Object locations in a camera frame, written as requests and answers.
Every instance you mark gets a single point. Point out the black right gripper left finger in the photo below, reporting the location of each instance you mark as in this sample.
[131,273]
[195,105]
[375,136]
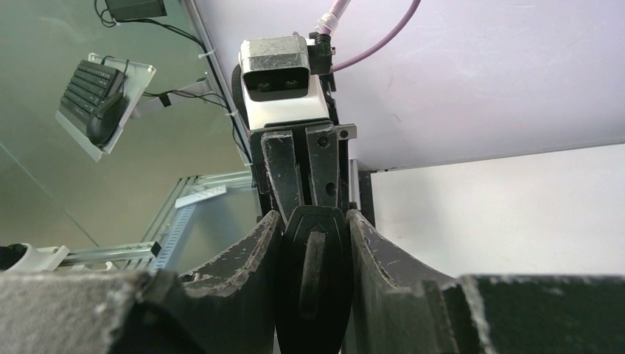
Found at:
[222,306]

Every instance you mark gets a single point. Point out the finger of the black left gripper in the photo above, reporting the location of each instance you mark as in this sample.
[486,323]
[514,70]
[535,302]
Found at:
[322,145]
[278,149]

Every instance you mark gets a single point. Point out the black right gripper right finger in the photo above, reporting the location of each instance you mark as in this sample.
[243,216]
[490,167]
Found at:
[402,305]

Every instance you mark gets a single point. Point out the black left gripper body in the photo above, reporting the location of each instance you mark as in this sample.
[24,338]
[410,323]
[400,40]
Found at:
[344,134]

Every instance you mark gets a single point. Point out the black padlock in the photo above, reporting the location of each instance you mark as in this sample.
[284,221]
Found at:
[314,282]

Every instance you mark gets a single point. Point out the monitor on arm mount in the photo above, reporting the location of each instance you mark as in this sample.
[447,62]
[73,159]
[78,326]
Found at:
[105,92]

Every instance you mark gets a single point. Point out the white power strip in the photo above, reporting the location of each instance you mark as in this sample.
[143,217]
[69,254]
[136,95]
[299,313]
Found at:
[200,195]

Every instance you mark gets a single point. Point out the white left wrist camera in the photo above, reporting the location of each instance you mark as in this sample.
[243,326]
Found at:
[280,79]

